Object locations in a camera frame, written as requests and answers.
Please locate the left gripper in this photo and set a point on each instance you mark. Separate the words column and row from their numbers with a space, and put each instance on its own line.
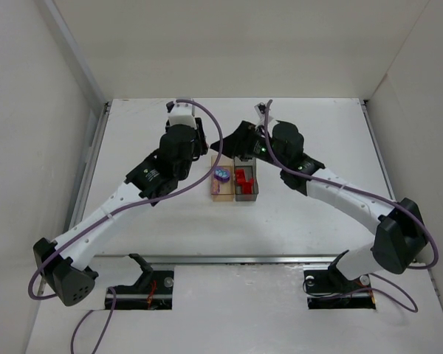
column 200, row 136

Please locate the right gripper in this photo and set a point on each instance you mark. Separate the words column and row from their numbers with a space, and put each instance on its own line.
column 241, row 136

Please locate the purple round lego piece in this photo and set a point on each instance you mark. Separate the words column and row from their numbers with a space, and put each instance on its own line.
column 222, row 174

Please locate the red arched lego piece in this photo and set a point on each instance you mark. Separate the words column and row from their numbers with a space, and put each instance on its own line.
column 247, row 186

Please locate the purple lego brick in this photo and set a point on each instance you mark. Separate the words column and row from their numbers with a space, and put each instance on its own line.
column 216, row 189

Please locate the red lego brick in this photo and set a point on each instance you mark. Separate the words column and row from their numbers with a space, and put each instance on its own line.
column 240, row 176

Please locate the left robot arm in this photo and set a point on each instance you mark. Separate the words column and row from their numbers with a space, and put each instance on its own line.
column 64, row 262

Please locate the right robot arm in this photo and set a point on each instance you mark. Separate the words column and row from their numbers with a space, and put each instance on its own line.
column 398, row 238

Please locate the amber transparent container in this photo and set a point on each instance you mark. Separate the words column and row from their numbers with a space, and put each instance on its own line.
column 227, row 188

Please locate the grey transparent container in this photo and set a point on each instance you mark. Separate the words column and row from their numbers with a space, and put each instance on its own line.
column 250, row 170

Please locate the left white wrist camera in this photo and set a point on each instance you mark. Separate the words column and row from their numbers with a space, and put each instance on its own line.
column 181, row 114

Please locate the aluminium right edge rail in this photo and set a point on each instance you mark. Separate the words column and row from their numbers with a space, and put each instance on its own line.
column 384, row 171

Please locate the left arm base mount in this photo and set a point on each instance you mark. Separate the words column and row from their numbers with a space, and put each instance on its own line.
column 134, row 284

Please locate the aluminium left frame post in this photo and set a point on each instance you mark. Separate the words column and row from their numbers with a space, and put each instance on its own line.
column 71, row 53

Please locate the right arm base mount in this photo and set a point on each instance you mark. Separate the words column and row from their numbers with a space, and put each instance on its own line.
column 327, row 289

